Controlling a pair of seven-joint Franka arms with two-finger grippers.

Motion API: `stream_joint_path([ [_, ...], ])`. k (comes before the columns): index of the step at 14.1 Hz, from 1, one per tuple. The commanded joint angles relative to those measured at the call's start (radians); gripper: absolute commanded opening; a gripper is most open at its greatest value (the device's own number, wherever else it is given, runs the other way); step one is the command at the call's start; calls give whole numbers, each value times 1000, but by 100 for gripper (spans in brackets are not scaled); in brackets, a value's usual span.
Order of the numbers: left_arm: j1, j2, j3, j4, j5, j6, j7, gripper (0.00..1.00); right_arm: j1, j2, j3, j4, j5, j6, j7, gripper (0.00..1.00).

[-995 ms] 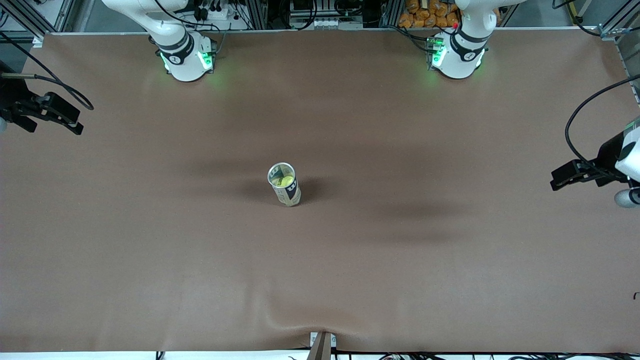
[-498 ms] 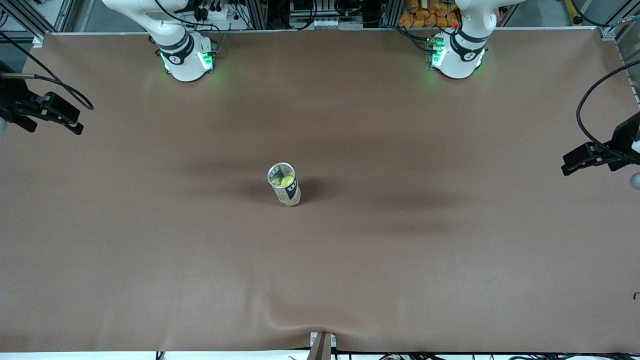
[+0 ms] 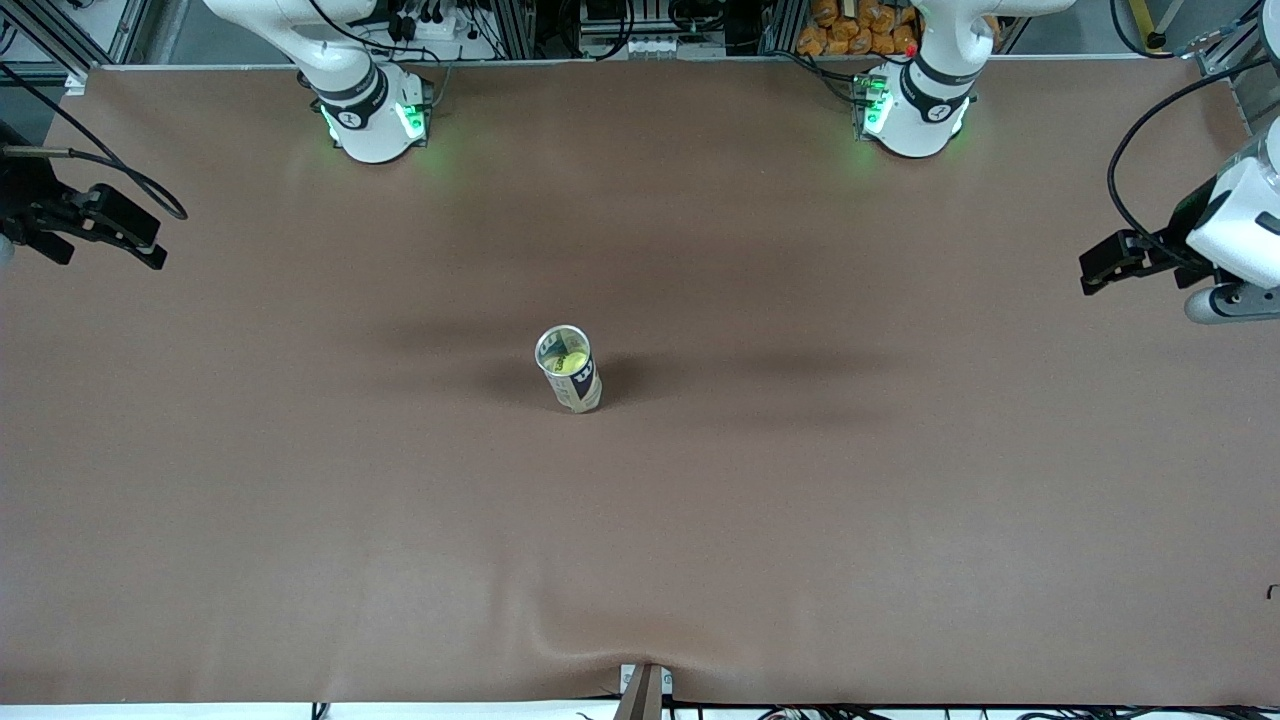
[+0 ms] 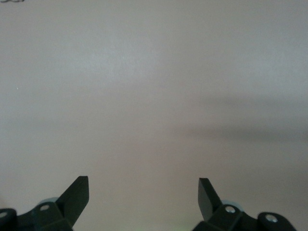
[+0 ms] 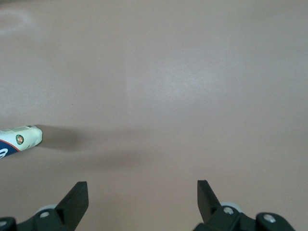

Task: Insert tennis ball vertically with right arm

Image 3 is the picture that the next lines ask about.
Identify clear Wilson tennis ball can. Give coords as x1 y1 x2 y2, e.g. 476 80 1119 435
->
534 324 604 414

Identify yellow stick black base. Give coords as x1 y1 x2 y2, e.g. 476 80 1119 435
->
1128 0 1169 51

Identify bag of orange items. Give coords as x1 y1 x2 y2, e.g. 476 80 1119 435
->
797 0 921 58

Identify white power strip black plugs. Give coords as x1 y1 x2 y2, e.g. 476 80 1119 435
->
385 0 471 41

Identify brown table mat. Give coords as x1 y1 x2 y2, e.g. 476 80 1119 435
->
0 55 1280 706

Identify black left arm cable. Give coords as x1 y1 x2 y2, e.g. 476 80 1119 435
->
1105 55 1280 271

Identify aluminium frame extrusion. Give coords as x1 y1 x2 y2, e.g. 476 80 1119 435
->
1195 0 1280 131
0 0 151 96

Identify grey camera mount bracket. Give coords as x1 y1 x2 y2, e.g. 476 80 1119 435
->
618 662 674 720

